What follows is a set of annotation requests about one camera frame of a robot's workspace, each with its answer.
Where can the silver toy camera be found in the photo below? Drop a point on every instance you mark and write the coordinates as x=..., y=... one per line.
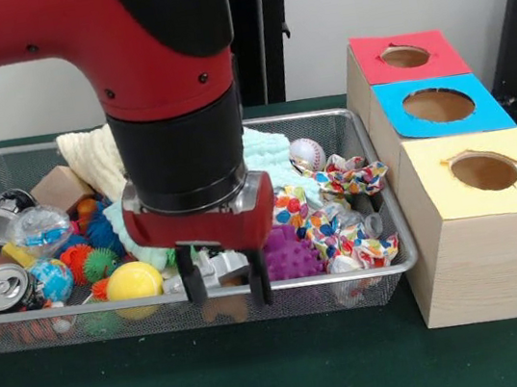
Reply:
x=223, y=264

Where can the cream waffle cloth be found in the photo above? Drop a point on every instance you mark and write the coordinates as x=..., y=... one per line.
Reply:
x=93, y=160

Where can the white baseball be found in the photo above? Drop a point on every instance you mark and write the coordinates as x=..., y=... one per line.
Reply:
x=307, y=154

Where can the mint waffle cloth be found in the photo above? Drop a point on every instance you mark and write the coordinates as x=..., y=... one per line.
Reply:
x=272, y=152

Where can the yellow ball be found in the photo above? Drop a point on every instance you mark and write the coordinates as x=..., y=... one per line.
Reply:
x=133, y=280

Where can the purple spiky ball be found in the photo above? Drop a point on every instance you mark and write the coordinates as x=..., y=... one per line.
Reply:
x=292, y=256

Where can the shallow clear mesh bin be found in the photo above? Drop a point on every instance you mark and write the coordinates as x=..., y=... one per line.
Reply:
x=360, y=285

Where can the colourful confetti print packet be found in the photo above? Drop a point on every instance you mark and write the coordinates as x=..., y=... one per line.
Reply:
x=344, y=180

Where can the dark green tablecloth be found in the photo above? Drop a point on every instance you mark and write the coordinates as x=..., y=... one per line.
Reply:
x=218, y=379

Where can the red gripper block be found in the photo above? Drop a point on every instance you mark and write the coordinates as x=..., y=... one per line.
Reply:
x=205, y=228

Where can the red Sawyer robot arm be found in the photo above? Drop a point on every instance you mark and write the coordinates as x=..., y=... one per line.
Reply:
x=148, y=73

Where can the blue globe ball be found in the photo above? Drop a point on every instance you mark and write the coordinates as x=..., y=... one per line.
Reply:
x=53, y=278

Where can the black pedestal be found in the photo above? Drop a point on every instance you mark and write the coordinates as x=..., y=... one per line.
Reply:
x=263, y=32

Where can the wooden box with three holes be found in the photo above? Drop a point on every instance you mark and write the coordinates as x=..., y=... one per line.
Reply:
x=487, y=256

